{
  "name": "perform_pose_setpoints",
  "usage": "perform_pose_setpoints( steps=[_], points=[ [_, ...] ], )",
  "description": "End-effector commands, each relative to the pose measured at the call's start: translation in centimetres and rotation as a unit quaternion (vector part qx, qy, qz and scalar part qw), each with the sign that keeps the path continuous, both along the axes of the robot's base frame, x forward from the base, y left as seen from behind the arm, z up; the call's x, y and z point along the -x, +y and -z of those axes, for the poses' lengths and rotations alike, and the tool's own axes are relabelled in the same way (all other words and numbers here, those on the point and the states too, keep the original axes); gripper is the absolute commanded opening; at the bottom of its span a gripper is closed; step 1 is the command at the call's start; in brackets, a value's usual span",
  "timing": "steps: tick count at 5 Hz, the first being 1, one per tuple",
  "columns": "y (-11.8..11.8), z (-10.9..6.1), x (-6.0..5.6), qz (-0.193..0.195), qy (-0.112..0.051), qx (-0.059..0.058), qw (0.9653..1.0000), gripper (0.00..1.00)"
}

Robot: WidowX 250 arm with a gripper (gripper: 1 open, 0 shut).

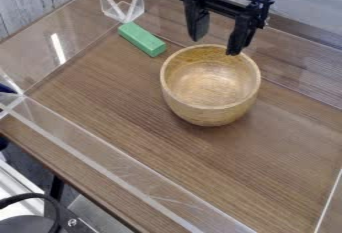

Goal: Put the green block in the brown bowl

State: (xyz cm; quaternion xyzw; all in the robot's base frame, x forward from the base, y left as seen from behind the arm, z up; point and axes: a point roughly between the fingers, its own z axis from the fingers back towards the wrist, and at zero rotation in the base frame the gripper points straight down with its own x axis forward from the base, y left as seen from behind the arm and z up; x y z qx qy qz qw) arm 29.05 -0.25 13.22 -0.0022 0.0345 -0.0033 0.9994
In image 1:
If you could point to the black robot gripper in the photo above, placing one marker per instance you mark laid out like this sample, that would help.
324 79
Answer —
246 24

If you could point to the light brown wooden bowl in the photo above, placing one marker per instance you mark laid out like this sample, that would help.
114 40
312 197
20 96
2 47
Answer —
209 88

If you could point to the clear acrylic tray enclosure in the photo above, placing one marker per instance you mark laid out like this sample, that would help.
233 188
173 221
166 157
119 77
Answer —
87 114

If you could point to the black table leg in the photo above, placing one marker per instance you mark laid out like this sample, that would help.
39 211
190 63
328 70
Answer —
56 188

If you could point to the green rectangular block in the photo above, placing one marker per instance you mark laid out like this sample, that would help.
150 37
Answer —
142 39

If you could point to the grey metal base plate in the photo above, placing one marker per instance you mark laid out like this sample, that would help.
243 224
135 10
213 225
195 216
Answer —
95 217

